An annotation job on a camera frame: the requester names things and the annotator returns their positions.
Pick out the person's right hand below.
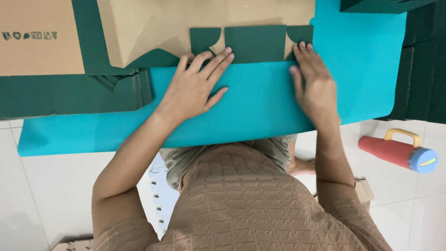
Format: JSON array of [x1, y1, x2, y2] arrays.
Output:
[[289, 41, 341, 129]]

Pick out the person's left hand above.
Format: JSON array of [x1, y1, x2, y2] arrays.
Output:
[[156, 47, 235, 125]]

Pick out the brown and green carton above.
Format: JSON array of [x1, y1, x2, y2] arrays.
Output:
[[97, 0, 316, 69]]

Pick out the teal foam mat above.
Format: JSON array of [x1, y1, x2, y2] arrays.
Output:
[[17, 0, 407, 157]]

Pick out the person's beige shorts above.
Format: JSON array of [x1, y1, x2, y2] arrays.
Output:
[[159, 134, 298, 192]]

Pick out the person's foot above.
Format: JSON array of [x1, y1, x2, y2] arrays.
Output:
[[286, 158, 316, 176]]

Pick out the red bottle with blue lid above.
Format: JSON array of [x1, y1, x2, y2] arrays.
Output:
[[358, 128, 439, 174]]

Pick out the dark green box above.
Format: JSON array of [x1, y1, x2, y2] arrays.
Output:
[[340, 0, 437, 14]]

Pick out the pile of dark green boxes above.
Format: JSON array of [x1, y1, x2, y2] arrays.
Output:
[[376, 0, 446, 125]]

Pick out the small brown cardboard box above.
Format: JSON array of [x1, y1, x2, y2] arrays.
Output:
[[354, 178, 375, 211]]

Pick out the light blue puzzle floor mat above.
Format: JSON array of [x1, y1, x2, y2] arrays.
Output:
[[149, 153, 180, 232]]

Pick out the person's brown quilted shirt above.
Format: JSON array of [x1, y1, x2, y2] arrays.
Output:
[[91, 142, 394, 251]]

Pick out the stack of flat green cartons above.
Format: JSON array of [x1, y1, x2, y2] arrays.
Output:
[[0, 0, 154, 120]]

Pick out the brown cardboard sheet with symbols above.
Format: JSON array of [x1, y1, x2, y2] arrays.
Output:
[[0, 0, 85, 76]]

